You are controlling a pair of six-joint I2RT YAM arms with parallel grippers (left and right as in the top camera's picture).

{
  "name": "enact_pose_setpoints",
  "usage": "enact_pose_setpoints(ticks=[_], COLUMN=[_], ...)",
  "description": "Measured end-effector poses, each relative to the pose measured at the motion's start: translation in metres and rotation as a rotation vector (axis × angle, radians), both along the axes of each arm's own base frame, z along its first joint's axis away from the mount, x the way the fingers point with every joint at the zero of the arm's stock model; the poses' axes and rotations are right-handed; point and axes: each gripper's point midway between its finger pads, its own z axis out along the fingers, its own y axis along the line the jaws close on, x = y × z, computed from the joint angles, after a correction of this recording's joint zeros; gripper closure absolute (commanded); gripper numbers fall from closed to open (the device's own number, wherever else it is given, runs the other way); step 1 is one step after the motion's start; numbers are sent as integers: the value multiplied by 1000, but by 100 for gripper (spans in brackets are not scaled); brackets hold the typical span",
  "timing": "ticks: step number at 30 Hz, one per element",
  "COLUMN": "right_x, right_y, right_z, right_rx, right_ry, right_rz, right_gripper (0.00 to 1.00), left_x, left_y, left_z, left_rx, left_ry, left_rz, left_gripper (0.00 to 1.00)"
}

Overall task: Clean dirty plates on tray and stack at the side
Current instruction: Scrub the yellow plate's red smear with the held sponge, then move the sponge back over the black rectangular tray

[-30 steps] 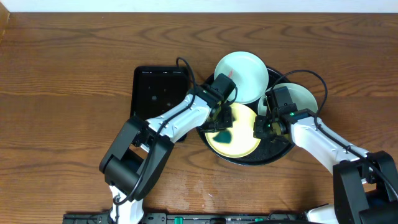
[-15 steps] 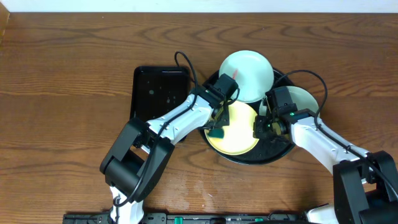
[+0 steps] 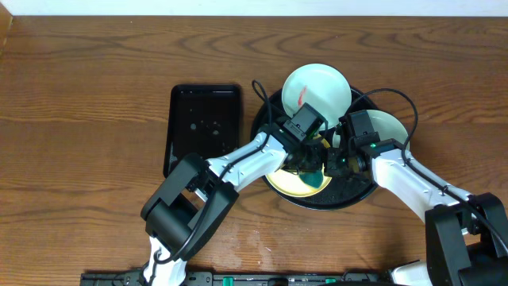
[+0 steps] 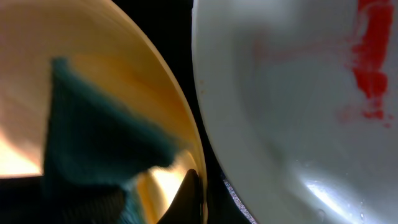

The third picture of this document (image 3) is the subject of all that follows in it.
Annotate green yellow sponge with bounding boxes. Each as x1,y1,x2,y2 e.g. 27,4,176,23
298,171,324,188

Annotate yellow plate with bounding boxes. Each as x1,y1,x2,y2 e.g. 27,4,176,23
266,165,332,198

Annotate light green plate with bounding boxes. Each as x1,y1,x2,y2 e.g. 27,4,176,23
331,110,408,151

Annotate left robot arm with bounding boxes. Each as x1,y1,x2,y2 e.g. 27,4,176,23
140,125,325,285

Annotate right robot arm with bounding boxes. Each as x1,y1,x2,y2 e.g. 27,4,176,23
322,139,507,286

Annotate black round tray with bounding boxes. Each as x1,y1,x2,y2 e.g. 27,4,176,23
250,87,379,211

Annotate black rectangular tray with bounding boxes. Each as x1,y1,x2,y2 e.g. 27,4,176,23
163,84,242,177

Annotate light blue plate top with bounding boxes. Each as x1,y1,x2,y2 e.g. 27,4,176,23
282,64,352,128

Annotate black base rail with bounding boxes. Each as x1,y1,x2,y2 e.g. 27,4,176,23
79,270,393,286

